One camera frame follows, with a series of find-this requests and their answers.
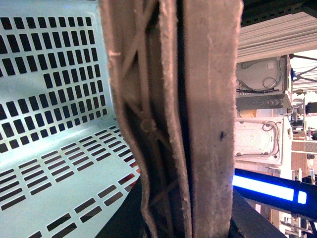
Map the brown basket handle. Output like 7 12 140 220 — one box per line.
99 0 243 238

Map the light blue plastic basket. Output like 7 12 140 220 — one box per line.
0 0 139 238

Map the white microwave oven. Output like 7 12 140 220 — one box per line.
236 55 292 96
234 116 293 167

